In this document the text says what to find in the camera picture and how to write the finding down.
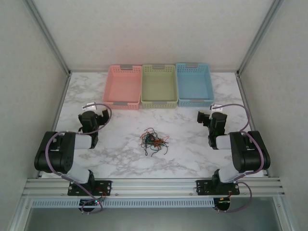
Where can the green plastic basket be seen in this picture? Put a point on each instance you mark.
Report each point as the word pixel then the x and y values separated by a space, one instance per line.
pixel 158 84

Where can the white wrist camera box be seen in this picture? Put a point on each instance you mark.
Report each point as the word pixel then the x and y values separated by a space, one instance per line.
pixel 89 105
pixel 217 107

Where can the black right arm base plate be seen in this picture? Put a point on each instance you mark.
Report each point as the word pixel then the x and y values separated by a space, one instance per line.
pixel 203 187

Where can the wide aluminium extrusion rail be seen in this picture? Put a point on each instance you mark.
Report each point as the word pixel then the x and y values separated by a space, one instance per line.
pixel 154 186

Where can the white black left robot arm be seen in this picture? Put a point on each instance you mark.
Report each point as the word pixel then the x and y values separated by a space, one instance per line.
pixel 81 140

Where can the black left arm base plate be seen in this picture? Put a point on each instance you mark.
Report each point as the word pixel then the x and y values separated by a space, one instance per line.
pixel 106 187

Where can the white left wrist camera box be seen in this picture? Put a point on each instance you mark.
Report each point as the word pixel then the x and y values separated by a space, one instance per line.
pixel 89 105

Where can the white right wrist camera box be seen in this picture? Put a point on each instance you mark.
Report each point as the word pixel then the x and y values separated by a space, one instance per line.
pixel 217 107

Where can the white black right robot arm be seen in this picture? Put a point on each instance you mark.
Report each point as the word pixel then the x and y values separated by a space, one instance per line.
pixel 222 142

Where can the aluminium frame post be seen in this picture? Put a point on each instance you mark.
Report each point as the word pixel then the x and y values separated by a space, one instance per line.
pixel 260 36
pixel 48 36

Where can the thin aluminium table edge rail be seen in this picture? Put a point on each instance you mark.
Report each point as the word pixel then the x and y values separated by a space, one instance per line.
pixel 244 101
pixel 60 101

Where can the pink plastic basket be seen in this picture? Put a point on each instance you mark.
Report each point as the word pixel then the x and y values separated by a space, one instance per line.
pixel 121 84

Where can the blue plastic basket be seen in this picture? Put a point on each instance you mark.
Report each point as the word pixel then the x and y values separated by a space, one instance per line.
pixel 195 83

